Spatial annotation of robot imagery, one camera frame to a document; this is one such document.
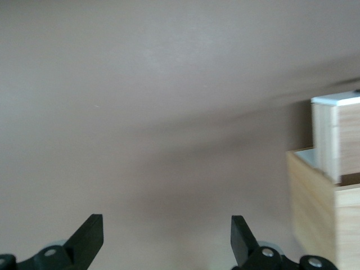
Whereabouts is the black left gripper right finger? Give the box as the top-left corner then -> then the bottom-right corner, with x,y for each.
230,215 -> 338,270

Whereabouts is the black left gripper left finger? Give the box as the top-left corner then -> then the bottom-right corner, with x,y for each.
0,214 -> 105,270

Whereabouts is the wooden block with white top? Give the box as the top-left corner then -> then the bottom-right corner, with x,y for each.
310,89 -> 360,185

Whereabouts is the light wooden drawer cabinet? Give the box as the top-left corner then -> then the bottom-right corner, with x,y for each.
286,148 -> 360,270

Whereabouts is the brown table cover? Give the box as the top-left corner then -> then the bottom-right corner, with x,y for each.
0,0 -> 360,270

